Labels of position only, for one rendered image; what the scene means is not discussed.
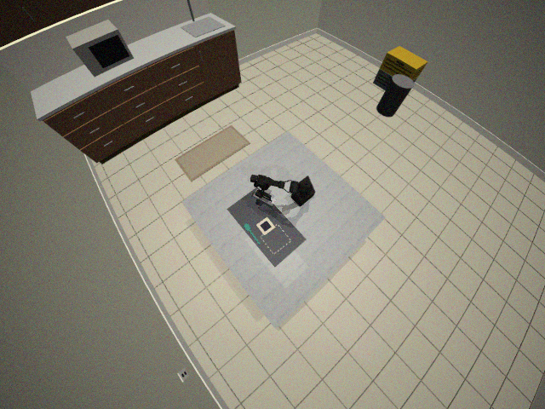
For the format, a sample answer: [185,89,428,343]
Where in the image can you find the dark grey flat mat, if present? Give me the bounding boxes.
[227,187,306,267]

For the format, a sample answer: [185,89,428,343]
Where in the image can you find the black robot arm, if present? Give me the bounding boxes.
[250,175,313,195]

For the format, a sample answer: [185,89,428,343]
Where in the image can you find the beige square tile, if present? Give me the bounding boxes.
[256,217,275,236]

